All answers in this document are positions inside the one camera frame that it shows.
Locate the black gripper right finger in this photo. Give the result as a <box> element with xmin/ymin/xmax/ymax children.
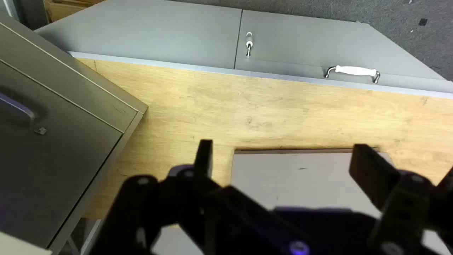
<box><xmin>347</xmin><ymin>144</ymin><xmax>453</xmax><ymax>255</ymax></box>

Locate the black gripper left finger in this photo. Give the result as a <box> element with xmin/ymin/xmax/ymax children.
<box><xmin>90</xmin><ymin>139</ymin><xmax>229</xmax><ymax>255</ymax></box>

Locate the beige cabinet drawer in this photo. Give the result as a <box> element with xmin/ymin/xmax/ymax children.
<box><xmin>0</xmin><ymin>59</ymin><xmax>124</xmax><ymax>250</ymax></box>

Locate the beige metal filing cabinet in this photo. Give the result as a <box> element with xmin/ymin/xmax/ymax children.
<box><xmin>0</xmin><ymin>12</ymin><xmax>148</xmax><ymax>254</ymax></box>

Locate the grey cabinet door with lock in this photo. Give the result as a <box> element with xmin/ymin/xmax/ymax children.
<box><xmin>35</xmin><ymin>0</ymin><xmax>243</xmax><ymax>71</ymax></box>

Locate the wide grey metal cabinet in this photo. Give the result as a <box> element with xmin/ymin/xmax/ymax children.
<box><xmin>34</xmin><ymin>0</ymin><xmax>453</xmax><ymax>101</ymax></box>

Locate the silver cabinet door lock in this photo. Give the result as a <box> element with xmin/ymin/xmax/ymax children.
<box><xmin>243</xmin><ymin>30</ymin><xmax>256</xmax><ymax>60</ymax></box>

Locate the grey rectangular floor plate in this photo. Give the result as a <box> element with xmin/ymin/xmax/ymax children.
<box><xmin>229</xmin><ymin>147</ymin><xmax>393</xmax><ymax>219</ymax></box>

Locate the brown wooden board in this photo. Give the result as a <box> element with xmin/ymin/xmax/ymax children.
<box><xmin>44</xmin><ymin>0</ymin><xmax>103</xmax><ymax>23</ymax></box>

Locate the white cabinet door handle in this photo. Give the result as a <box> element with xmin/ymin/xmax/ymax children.
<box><xmin>323</xmin><ymin>64</ymin><xmax>382</xmax><ymax>86</ymax></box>

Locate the grey cabinet door with handle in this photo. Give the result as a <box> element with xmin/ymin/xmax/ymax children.
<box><xmin>233</xmin><ymin>9</ymin><xmax>453</xmax><ymax>94</ymax></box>

